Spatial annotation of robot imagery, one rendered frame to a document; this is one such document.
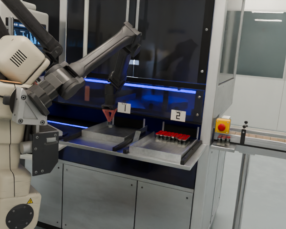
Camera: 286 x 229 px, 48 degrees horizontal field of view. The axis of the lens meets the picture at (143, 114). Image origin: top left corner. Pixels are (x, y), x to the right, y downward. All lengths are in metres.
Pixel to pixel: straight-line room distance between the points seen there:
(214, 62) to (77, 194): 1.26
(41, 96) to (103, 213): 1.31
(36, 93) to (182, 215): 1.26
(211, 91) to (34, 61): 0.96
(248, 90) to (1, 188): 5.55
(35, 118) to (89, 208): 1.28
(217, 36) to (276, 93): 4.67
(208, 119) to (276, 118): 4.68
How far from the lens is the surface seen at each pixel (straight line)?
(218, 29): 1.76
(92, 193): 2.21
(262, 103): 6.38
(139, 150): 1.53
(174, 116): 1.83
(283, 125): 6.45
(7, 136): 1.24
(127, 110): 1.92
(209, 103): 1.77
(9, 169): 1.28
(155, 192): 2.00
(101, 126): 1.98
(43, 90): 1.06
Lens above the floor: 1.37
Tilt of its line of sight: 11 degrees down
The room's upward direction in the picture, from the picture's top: 4 degrees clockwise
